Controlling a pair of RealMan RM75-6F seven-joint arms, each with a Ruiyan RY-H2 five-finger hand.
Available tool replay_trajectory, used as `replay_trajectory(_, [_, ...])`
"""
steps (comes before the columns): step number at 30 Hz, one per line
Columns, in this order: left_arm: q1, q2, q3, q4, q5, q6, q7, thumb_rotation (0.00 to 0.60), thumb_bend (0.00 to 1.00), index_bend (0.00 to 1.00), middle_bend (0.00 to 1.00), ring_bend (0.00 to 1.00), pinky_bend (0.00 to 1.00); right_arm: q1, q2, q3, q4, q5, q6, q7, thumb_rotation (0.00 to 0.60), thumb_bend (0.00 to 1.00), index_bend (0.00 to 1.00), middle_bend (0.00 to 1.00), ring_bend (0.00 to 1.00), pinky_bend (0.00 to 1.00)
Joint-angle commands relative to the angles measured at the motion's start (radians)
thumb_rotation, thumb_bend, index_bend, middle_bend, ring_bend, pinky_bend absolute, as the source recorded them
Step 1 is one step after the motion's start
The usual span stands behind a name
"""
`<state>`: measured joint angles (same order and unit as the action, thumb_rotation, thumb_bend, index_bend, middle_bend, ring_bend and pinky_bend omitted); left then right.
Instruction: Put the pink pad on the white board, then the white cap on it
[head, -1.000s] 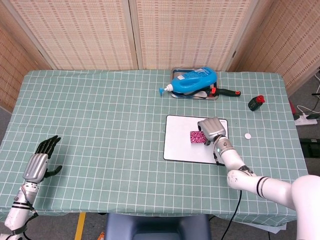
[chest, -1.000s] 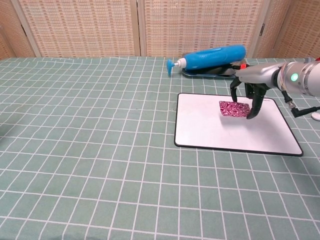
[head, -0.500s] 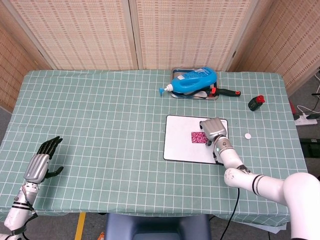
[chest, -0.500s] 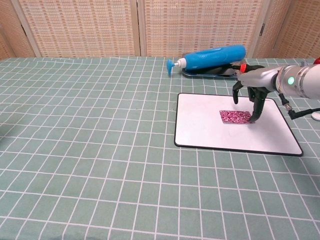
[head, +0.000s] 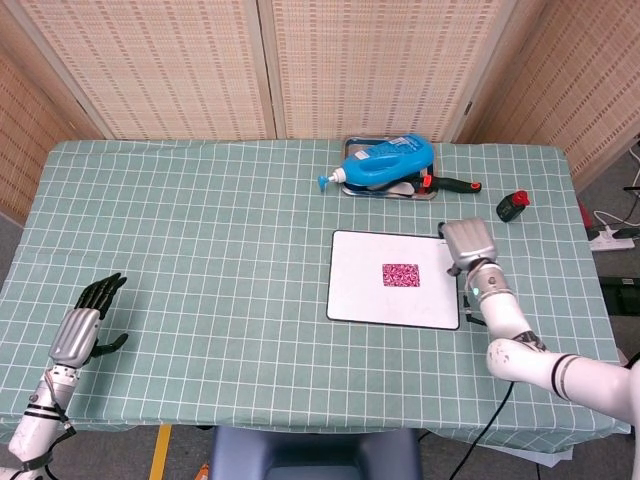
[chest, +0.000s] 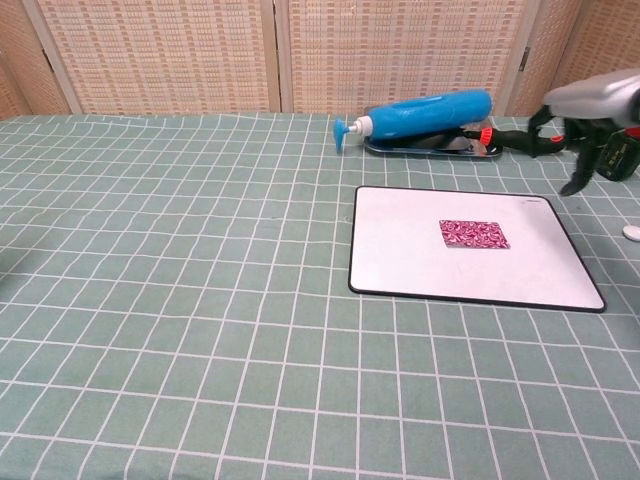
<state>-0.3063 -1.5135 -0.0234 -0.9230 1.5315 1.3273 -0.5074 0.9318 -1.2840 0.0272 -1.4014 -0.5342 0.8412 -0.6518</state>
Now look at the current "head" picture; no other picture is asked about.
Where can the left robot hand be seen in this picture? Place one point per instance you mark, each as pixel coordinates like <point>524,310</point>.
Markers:
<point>75,335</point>

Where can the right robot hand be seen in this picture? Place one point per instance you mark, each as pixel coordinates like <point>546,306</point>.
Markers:
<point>470,242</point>

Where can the pink patterned square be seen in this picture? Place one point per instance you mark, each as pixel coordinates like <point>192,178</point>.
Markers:
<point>400,275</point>

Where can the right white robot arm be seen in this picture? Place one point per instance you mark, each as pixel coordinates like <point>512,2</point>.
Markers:
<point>505,315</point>

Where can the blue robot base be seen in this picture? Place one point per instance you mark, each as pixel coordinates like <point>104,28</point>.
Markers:
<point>315,455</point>

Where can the white board with black edge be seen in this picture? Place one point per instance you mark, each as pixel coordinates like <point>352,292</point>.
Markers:
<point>360,280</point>

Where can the small black and red device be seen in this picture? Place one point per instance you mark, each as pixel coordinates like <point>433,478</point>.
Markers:
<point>509,206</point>

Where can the blue pump bottle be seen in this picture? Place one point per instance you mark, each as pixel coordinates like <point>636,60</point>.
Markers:
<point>380,165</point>

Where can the metal screen hinge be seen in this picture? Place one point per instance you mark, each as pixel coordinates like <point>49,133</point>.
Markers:
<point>468,107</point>

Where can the white power strip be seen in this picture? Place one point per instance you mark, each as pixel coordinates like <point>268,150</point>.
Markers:
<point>611,243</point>

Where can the metal tray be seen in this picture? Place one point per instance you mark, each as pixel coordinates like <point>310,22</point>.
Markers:
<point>350,147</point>

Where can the black box on floor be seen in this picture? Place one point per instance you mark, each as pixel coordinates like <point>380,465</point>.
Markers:
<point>622,295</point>

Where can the green checked tablecloth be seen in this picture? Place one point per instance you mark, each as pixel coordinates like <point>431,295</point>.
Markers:
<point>225,275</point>

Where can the woven screen panel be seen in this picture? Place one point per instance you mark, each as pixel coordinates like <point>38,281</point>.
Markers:
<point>150,65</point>
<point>30,140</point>
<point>370,65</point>
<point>575,80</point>

